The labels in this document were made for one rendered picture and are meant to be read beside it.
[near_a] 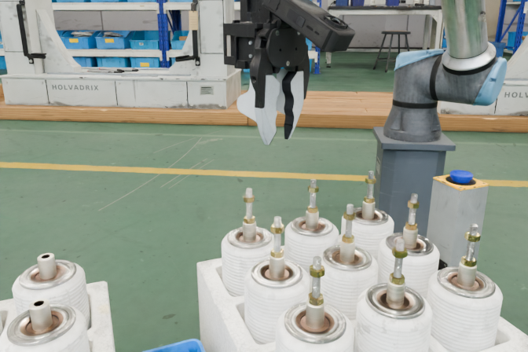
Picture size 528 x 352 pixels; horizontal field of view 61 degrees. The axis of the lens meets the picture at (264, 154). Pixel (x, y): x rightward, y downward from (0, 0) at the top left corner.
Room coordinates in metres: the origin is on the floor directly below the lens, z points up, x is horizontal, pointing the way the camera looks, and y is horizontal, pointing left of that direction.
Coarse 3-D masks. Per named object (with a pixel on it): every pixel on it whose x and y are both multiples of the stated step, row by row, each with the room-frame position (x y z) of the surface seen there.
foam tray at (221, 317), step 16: (208, 272) 0.69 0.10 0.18; (208, 288) 0.64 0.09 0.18; (224, 288) 0.64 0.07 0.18; (208, 304) 0.65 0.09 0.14; (224, 304) 0.60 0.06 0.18; (240, 304) 0.60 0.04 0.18; (208, 320) 0.65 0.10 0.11; (224, 320) 0.56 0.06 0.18; (240, 320) 0.56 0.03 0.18; (352, 320) 0.56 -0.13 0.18; (208, 336) 0.66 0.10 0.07; (224, 336) 0.56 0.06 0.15; (240, 336) 0.52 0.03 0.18; (496, 336) 0.54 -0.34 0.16; (512, 336) 0.52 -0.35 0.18
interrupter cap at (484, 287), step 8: (440, 272) 0.57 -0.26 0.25; (448, 272) 0.57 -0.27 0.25; (456, 272) 0.57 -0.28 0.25; (440, 280) 0.55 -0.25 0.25; (448, 280) 0.55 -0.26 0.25; (456, 280) 0.55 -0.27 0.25; (480, 280) 0.55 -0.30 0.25; (488, 280) 0.55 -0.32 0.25; (448, 288) 0.53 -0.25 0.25; (456, 288) 0.53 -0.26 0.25; (464, 288) 0.53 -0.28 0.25; (472, 288) 0.53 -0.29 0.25; (480, 288) 0.53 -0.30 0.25; (488, 288) 0.53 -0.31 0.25; (464, 296) 0.51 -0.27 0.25; (472, 296) 0.51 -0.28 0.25; (480, 296) 0.51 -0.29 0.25; (488, 296) 0.51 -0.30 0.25
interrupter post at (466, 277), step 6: (462, 264) 0.55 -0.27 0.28; (462, 270) 0.54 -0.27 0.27; (468, 270) 0.54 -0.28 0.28; (474, 270) 0.54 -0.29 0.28; (462, 276) 0.54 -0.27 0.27; (468, 276) 0.54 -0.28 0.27; (474, 276) 0.54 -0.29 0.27; (462, 282) 0.54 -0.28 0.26; (468, 282) 0.54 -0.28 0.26; (474, 282) 0.54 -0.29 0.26
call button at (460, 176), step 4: (452, 172) 0.79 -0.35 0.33; (456, 172) 0.79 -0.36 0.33; (460, 172) 0.79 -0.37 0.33; (464, 172) 0.79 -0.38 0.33; (468, 172) 0.79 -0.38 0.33; (452, 176) 0.79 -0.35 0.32; (456, 176) 0.78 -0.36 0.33; (460, 176) 0.77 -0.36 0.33; (464, 176) 0.77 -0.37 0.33; (468, 176) 0.77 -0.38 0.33; (472, 176) 0.78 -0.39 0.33; (456, 180) 0.78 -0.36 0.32; (460, 180) 0.77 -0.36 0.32; (464, 180) 0.77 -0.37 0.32; (468, 180) 0.77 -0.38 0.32
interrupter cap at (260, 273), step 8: (256, 264) 0.59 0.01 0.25; (264, 264) 0.59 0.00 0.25; (288, 264) 0.59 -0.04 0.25; (296, 264) 0.59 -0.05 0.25; (256, 272) 0.57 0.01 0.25; (264, 272) 0.57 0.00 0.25; (288, 272) 0.58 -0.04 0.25; (296, 272) 0.57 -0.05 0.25; (256, 280) 0.55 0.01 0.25; (264, 280) 0.55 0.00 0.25; (272, 280) 0.55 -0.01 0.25; (280, 280) 0.55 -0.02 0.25; (288, 280) 0.55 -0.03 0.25; (296, 280) 0.55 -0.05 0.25
